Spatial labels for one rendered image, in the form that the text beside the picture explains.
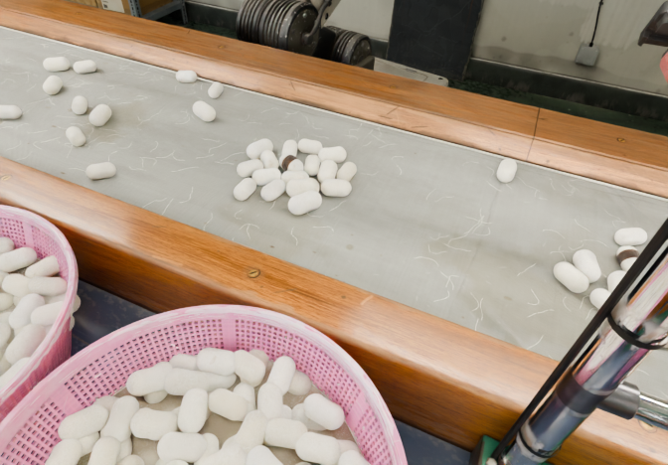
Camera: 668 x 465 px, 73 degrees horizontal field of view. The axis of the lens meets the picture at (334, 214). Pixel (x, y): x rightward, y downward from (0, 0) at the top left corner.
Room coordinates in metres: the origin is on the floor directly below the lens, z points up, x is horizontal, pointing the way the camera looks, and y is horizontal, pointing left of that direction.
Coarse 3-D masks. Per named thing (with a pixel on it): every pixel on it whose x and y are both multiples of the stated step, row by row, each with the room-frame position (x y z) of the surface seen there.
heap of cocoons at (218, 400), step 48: (144, 384) 0.16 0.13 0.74; (192, 384) 0.16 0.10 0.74; (240, 384) 0.17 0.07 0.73; (288, 384) 0.17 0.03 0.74; (96, 432) 0.13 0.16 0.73; (144, 432) 0.12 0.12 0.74; (192, 432) 0.13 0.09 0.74; (240, 432) 0.13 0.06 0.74; (288, 432) 0.13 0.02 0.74; (336, 432) 0.14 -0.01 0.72
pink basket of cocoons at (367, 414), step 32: (160, 320) 0.20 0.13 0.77; (192, 320) 0.20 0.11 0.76; (224, 320) 0.21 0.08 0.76; (256, 320) 0.21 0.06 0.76; (288, 320) 0.20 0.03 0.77; (96, 352) 0.17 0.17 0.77; (128, 352) 0.18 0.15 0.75; (160, 352) 0.19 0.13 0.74; (192, 352) 0.19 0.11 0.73; (288, 352) 0.19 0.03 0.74; (320, 352) 0.19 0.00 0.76; (64, 384) 0.15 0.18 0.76; (96, 384) 0.16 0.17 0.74; (320, 384) 0.17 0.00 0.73; (352, 384) 0.16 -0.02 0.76; (32, 416) 0.12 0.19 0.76; (64, 416) 0.13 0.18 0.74; (352, 416) 0.15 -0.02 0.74; (384, 416) 0.13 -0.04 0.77; (0, 448) 0.10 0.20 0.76; (32, 448) 0.11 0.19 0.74; (384, 448) 0.12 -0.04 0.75
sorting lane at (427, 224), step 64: (0, 64) 0.68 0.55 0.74; (128, 64) 0.70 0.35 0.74; (0, 128) 0.49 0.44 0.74; (64, 128) 0.50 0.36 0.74; (128, 128) 0.51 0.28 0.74; (192, 128) 0.52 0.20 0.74; (256, 128) 0.53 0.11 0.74; (320, 128) 0.54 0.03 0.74; (384, 128) 0.55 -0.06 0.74; (128, 192) 0.38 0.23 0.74; (192, 192) 0.39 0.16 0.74; (256, 192) 0.39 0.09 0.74; (320, 192) 0.40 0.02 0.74; (384, 192) 0.41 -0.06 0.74; (448, 192) 0.41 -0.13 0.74; (512, 192) 0.42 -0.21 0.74; (576, 192) 0.43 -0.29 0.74; (640, 192) 0.43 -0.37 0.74; (320, 256) 0.30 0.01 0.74; (384, 256) 0.31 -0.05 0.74; (448, 256) 0.31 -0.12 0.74; (512, 256) 0.32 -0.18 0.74; (448, 320) 0.23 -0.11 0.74; (512, 320) 0.24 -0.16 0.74; (576, 320) 0.24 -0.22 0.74; (640, 384) 0.18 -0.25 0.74
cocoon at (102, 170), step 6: (108, 162) 0.41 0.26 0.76; (90, 168) 0.40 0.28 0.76; (96, 168) 0.40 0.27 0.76; (102, 168) 0.40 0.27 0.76; (108, 168) 0.40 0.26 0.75; (114, 168) 0.41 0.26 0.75; (90, 174) 0.39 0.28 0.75; (96, 174) 0.40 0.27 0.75; (102, 174) 0.40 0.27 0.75; (108, 174) 0.40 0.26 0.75
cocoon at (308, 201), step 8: (304, 192) 0.38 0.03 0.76; (312, 192) 0.37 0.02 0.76; (296, 200) 0.36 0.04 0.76; (304, 200) 0.36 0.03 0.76; (312, 200) 0.36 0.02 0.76; (320, 200) 0.37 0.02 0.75; (288, 208) 0.36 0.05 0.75; (296, 208) 0.35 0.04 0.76; (304, 208) 0.36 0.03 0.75; (312, 208) 0.36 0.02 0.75
